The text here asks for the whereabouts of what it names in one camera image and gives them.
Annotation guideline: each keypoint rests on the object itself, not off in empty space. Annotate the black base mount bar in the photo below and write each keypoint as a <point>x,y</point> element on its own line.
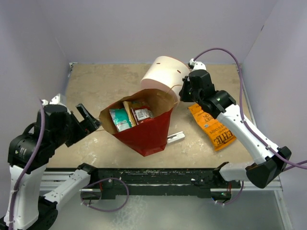
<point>199,182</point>

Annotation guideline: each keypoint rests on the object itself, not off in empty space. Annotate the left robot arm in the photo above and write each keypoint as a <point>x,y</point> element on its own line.
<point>28,156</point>

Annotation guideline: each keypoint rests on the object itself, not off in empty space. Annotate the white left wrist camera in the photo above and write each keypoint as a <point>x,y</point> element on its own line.
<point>59,99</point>

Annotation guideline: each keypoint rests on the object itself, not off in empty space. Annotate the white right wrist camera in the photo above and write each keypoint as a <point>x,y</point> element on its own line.
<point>196,65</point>

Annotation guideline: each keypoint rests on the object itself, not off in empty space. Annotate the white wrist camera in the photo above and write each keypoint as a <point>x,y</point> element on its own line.
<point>59,99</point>
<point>196,65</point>

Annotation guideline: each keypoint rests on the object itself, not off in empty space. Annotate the small white stapler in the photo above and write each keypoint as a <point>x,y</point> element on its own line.
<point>175,137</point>

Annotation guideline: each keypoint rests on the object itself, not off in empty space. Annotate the orange kettle chips bag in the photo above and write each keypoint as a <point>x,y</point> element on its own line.
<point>219,135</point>

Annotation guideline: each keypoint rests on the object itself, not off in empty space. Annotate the white cylindrical bin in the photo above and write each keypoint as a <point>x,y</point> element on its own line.
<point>166,74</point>

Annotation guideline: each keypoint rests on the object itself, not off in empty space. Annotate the teal white snack packet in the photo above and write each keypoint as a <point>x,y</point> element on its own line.
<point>120,119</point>

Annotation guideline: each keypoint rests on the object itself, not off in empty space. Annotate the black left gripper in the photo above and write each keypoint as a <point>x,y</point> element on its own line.
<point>90,124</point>

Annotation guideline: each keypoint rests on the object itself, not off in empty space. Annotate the red white snack packet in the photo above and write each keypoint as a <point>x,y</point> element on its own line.
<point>142,114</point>

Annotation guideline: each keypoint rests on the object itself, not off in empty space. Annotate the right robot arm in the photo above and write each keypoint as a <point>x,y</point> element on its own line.
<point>265,165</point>

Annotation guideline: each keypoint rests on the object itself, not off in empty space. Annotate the tan snack bag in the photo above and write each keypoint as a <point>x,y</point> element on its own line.
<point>129,107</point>

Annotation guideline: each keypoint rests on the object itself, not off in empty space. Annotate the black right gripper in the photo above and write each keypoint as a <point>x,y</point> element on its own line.
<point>184,97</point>

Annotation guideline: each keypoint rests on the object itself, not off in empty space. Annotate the red paper bag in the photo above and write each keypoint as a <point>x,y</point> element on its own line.
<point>150,136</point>

